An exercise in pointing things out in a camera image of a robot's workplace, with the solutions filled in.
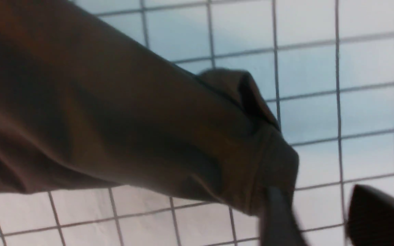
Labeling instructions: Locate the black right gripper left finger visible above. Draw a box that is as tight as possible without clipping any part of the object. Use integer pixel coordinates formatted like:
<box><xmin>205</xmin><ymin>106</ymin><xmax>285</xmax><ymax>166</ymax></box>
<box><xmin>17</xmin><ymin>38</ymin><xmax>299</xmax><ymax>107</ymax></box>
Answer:
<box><xmin>259</xmin><ymin>187</ymin><xmax>307</xmax><ymax>246</ymax></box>

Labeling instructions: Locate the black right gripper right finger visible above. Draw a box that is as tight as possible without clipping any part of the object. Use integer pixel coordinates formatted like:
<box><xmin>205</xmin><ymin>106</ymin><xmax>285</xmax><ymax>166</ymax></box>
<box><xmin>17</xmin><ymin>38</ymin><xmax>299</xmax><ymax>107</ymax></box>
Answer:
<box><xmin>346</xmin><ymin>184</ymin><xmax>394</xmax><ymax>246</ymax></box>

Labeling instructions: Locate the gray long-sleeved shirt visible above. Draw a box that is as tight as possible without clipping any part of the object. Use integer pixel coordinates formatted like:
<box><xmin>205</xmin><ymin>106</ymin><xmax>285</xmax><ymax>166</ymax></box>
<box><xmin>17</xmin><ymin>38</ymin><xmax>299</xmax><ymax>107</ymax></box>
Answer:
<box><xmin>0</xmin><ymin>0</ymin><xmax>299</xmax><ymax>215</ymax></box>

